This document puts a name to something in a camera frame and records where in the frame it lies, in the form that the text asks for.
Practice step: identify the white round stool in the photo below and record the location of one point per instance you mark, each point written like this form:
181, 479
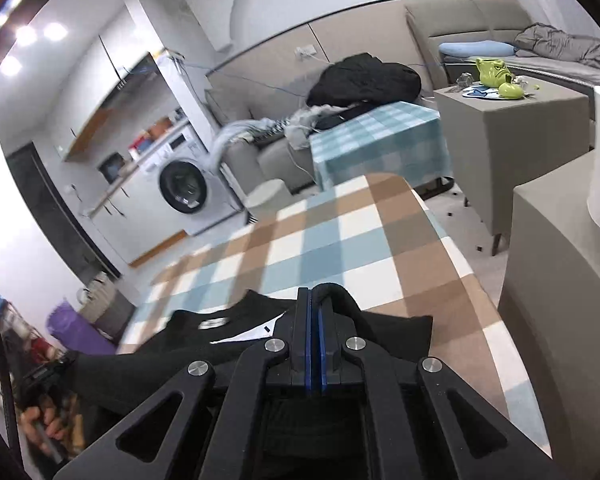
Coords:
267, 195

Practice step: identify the blue pillow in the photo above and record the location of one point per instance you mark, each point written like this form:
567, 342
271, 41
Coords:
475, 49

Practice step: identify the white washing machine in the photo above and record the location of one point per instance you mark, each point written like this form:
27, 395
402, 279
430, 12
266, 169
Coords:
180, 190

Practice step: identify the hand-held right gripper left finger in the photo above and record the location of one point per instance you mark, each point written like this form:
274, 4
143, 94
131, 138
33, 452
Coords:
307, 340

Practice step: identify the grey bedside cabinet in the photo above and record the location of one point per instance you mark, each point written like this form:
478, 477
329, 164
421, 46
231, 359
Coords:
505, 150
545, 260

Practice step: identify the range hood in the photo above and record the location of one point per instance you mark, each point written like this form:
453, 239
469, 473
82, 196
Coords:
140, 72

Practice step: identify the grey sofa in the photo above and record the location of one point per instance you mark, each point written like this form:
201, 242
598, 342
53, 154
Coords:
265, 160

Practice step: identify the grey blanket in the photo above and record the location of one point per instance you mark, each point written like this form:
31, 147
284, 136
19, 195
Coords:
565, 42

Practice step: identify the dark door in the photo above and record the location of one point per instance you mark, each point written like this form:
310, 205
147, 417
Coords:
45, 200

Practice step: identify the shoe rack with shoes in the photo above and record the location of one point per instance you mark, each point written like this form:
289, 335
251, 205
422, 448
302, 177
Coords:
30, 340

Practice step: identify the black knit sweater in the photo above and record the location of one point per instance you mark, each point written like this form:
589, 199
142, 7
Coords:
395, 332

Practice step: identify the blue checked tablecloth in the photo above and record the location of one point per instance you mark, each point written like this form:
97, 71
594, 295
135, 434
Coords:
380, 145

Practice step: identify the brown checked tablecloth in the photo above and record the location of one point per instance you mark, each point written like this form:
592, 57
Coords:
330, 240

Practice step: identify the black cooking pot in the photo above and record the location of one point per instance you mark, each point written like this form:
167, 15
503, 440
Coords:
111, 167

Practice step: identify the white base cabinet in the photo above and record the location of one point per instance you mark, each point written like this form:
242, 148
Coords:
140, 225

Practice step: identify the woven laundry basket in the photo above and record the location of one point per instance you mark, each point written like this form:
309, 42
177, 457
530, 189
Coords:
105, 305

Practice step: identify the white wall cabinets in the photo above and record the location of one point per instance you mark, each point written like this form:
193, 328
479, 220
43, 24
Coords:
87, 105

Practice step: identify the grey padded headboard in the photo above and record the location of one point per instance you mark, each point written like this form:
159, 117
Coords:
450, 20

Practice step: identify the white wall socket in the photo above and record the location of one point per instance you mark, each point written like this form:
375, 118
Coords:
307, 51

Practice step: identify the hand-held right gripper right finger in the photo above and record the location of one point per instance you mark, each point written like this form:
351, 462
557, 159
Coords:
322, 355

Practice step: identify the copper cooking pot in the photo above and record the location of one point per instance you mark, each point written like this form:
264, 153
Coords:
159, 127

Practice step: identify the green figurine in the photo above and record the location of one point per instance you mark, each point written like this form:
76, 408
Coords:
490, 72

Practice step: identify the houndstooth cushion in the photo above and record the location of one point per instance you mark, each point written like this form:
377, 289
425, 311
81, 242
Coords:
280, 124

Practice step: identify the purple bag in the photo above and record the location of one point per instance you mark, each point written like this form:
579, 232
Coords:
77, 330

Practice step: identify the white grey garment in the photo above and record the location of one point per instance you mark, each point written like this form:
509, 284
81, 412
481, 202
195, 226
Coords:
300, 127

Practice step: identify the person's left hand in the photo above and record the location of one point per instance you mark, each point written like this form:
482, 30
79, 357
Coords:
52, 422

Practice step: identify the grey hoodie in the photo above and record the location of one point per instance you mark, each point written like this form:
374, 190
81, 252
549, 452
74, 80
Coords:
230, 137

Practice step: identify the black quilted jacket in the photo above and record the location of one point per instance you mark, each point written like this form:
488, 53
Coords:
365, 80

